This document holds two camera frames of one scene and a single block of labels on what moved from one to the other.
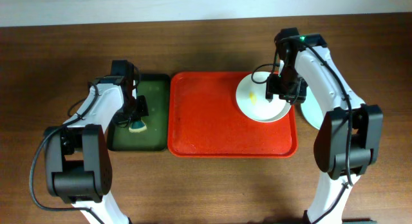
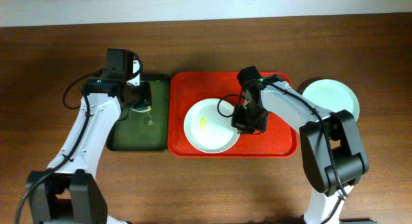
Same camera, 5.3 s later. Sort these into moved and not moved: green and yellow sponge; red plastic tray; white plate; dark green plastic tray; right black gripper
Moved: green and yellow sponge; right black gripper; white plate
Not moved: dark green plastic tray; red plastic tray
